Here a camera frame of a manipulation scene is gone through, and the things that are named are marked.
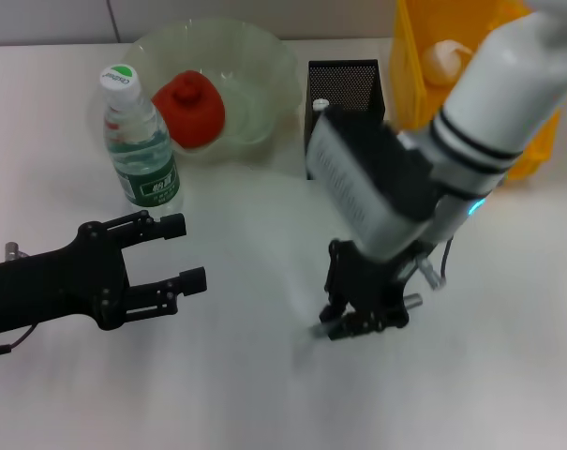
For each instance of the grey marker pen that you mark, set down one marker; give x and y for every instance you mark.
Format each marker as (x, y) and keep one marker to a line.
(318, 330)

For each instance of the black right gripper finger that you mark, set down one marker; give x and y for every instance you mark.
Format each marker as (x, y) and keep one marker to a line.
(337, 309)
(367, 323)

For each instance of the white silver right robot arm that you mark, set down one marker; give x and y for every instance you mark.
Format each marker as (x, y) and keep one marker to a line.
(498, 94)

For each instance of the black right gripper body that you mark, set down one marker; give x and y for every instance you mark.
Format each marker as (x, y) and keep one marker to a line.
(367, 286)

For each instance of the clear green-label plastic bottle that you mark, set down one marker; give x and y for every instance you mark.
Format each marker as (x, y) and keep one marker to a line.
(142, 154)

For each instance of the yellow plastic storage bin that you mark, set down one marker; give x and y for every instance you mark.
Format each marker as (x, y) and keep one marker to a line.
(409, 84)

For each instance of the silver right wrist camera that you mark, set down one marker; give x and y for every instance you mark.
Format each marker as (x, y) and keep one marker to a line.
(358, 178)

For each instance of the red-orange orange fruit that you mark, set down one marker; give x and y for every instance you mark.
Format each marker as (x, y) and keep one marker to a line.
(189, 112)

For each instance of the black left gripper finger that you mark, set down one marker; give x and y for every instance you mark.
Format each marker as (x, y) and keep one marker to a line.
(161, 295)
(147, 227)

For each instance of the black mesh pen holder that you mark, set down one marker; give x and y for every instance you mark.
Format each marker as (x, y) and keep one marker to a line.
(344, 84)

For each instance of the white paper ball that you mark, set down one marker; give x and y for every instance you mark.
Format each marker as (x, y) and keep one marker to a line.
(442, 63)

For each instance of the pale green glass fruit bowl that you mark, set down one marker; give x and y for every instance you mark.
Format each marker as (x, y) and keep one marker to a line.
(255, 70)

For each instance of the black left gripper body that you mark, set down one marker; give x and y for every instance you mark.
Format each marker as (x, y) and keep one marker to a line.
(53, 286)

